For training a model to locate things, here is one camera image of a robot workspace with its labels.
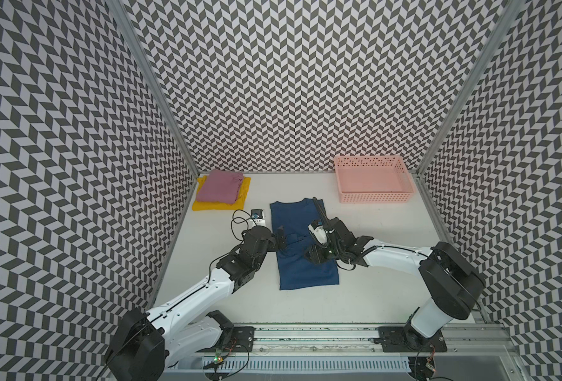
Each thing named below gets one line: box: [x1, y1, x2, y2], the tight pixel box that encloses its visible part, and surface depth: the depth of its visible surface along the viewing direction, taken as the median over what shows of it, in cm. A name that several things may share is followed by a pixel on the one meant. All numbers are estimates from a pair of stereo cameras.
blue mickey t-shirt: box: [269, 197, 340, 291], surface depth 87 cm
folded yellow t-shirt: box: [192, 175, 252, 212], surface depth 107 cm
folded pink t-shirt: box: [196, 169, 244, 204], surface depth 109 cm
